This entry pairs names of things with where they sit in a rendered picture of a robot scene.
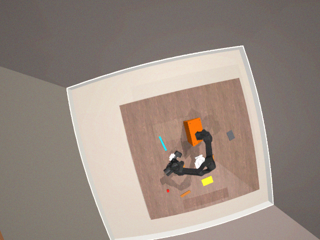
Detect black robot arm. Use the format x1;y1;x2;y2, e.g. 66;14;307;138
164;129;216;177

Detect yellow flat plate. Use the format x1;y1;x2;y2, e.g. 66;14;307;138
201;176;213;186

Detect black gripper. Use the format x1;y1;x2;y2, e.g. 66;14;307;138
167;150;182;167

